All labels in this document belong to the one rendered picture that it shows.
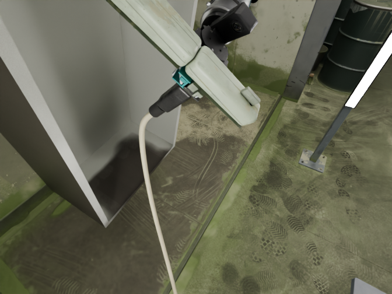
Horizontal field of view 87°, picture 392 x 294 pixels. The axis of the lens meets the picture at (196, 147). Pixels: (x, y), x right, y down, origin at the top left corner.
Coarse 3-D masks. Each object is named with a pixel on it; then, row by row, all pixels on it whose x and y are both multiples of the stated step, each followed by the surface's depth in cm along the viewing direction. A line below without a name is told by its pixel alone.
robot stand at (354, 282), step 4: (352, 280) 69; (356, 280) 68; (360, 280) 68; (352, 284) 68; (356, 284) 67; (360, 284) 67; (364, 284) 67; (368, 284) 67; (352, 288) 67; (356, 288) 67; (360, 288) 67; (364, 288) 67; (368, 288) 67; (372, 288) 67; (376, 288) 67; (352, 292) 66; (356, 292) 66; (360, 292) 66; (364, 292) 66; (368, 292) 66; (372, 292) 66; (376, 292) 66; (380, 292) 66
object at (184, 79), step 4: (184, 68) 34; (176, 72) 36; (180, 72) 34; (184, 72) 34; (176, 76) 35; (184, 76) 34; (188, 76) 34; (176, 80) 35; (184, 80) 34; (188, 80) 34; (180, 84) 36; (184, 84) 35
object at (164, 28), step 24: (120, 0) 27; (144, 0) 27; (144, 24) 29; (168, 24) 28; (168, 48) 30; (192, 48) 30; (192, 72) 32; (216, 72) 32; (168, 96) 40; (192, 96) 37; (216, 96) 35; (240, 96) 35; (240, 120) 38
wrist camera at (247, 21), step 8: (240, 8) 34; (248, 8) 35; (224, 16) 38; (232, 16) 36; (240, 16) 35; (248, 16) 35; (216, 24) 40; (224, 24) 39; (232, 24) 37; (240, 24) 36; (248, 24) 35; (256, 24) 36; (224, 32) 41; (232, 32) 39; (240, 32) 37; (248, 32) 36; (232, 40) 42
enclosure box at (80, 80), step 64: (0, 0) 53; (64, 0) 66; (192, 0) 69; (0, 64) 31; (64, 64) 77; (128, 64) 105; (0, 128) 64; (64, 128) 92; (128, 128) 135; (64, 192) 88; (128, 192) 110
